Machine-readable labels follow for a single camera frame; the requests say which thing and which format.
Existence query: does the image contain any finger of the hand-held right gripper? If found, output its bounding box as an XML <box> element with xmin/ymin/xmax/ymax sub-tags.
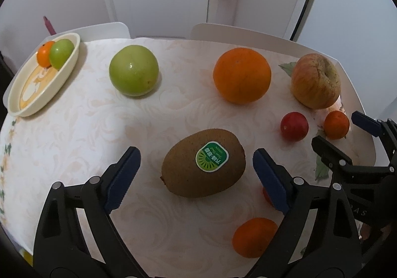
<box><xmin>351</xmin><ymin>111</ymin><xmax>397</xmax><ymax>167</ymax></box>
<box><xmin>311</xmin><ymin>135</ymin><xmax>395</xmax><ymax>180</ymax></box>

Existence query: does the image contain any cream bowl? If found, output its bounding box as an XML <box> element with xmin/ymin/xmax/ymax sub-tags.
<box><xmin>3</xmin><ymin>32</ymin><xmax>81</xmax><ymax>118</ymax></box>

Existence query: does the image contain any white cabinet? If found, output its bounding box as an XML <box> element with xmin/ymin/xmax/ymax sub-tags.
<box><xmin>290</xmin><ymin>0</ymin><xmax>397</xmax><ymax>111</ymax></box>

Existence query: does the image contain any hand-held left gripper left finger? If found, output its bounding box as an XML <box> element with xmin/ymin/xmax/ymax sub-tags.
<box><xmin>33</xmin><ymin>147</ymin><xmax>146</xmax><ymax>278</ymax></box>

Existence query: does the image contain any pink plastic tool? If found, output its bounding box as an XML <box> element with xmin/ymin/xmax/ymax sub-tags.
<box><xmin>43</xmin><ymin>16</ymin><xmax>57</xmax><ymax>35</ymax></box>

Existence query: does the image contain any person's right hand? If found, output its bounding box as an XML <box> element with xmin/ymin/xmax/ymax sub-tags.
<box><xmin>360</xmin><ymin>221</ymin><xmax>394</xmax><ymax>255</ymax></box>

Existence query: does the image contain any small mandarin orange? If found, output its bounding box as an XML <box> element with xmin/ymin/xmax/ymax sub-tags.
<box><xmin>36</xmin><ymin>41</ymin><xmax>56</xmax><ymax>68</ymax></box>
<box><xmin>323</xmin><ymin>110</ymin><xmax>351</xmax><ymax>140</ymax></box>
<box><xmin>232</xmin><ymin>217</ymin><xmax>279</xmax><ymax>259</ymax></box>

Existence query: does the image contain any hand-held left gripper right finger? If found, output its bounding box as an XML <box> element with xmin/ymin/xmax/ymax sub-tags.
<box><xmin>248</xmin><ymin>148</ymin><xmax>363</xmax><ymax>278</ymax></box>

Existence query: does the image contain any small red plum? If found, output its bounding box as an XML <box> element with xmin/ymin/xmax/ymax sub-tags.
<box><xmin>280</xmin><ymin>112</ymin><xmax>309</xmax><ymax>142</ymax></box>

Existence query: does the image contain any large green apple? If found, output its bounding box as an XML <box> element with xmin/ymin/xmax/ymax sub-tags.
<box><xmin>108</xmin><ymin>45</ymin><xmax>160</xmax><ymax>97</ymax></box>

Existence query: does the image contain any large orange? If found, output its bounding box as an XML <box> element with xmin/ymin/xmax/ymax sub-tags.
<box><xmin>213</xmin><ymin>47</ymin><xmax>272</xmax><ymax>103</ymax></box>

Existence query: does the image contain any white floral tablecloth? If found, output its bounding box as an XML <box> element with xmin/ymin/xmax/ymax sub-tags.
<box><xmin>0</xmin><ymin>37</ymin><xmax>377</xmax><ymax>270</ymax></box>

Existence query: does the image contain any small green fruit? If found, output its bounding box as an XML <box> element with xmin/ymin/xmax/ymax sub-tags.
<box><xmin>49</xmin><ymin>39</ymin><xmax>75</xmax><ymax>71</ymax></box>

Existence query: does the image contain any brown kiwi with green sticker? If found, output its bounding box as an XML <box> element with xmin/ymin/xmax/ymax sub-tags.
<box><xmin>160</xmin><ymin>128</ymin><xmax>247</xmax><ymax>199</ymax></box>

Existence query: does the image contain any red yellow apple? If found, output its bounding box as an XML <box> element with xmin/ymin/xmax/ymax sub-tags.
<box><xmin>290</xmin><ymin>53</ymin><xmax>342</xmax><ymax>110</ymax></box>

